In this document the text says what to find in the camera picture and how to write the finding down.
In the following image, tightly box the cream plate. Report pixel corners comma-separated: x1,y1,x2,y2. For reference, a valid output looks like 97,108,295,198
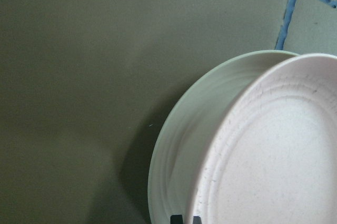
147,50,295,223

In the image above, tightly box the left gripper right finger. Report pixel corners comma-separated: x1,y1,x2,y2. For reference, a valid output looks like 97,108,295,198
192,216,202,224

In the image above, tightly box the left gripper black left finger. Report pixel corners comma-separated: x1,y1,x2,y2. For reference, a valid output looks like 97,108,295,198
170,215,183,224

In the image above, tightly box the pink plate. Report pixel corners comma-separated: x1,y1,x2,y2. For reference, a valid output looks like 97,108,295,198
187,54,336,223

